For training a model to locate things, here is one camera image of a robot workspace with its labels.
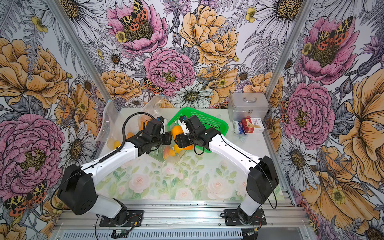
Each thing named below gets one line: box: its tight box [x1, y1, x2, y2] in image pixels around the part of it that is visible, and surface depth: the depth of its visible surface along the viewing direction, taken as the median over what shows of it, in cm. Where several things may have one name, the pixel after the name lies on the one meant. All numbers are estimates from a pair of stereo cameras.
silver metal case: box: [227, 92, 270, 122], surface depth 111 cm
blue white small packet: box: [238, 121, 246, 135], surface depth 113 cm
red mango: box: [163, 145, 171, 160], surface depth 93 cm
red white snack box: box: [241, 116, 265, 134], surface depth 111 cm
